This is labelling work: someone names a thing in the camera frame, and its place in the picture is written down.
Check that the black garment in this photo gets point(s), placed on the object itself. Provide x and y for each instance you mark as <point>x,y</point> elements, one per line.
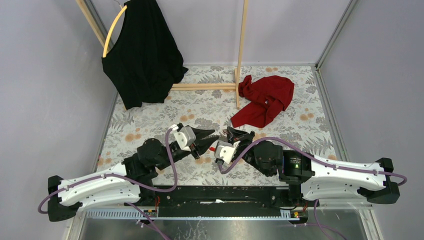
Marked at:
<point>145,61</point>

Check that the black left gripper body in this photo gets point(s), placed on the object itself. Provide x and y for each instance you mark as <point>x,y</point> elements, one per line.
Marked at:
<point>176,156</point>

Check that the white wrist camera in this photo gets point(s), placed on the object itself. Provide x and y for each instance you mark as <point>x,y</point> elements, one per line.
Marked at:
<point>183,135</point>
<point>225,151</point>

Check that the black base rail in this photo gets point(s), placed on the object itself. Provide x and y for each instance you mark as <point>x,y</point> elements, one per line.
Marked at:
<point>223,201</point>

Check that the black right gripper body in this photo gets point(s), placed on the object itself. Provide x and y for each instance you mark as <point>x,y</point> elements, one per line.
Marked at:
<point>250,158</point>

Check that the red cloth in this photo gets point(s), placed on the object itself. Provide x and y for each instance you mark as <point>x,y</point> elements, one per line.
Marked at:
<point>268,96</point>

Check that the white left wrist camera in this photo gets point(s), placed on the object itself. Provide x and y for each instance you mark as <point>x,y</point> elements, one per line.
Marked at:
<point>183,135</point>

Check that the wooden rack frame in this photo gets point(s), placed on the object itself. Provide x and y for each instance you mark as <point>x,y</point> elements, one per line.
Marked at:
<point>99,30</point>

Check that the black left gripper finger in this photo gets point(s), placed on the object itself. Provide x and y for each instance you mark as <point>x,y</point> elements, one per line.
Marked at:
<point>204,134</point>
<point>202,146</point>

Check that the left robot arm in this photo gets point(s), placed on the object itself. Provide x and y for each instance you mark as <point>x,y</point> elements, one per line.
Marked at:
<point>129,181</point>

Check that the wooden hanger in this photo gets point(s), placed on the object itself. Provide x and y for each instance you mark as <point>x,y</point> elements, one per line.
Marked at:
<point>110,31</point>

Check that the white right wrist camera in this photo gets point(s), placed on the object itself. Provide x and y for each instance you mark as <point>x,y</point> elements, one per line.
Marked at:
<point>225,151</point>

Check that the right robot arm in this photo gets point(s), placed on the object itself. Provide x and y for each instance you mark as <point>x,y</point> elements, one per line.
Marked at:
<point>309,177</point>

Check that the floral table cover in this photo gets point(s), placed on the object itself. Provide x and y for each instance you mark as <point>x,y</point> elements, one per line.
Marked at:
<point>302,124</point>

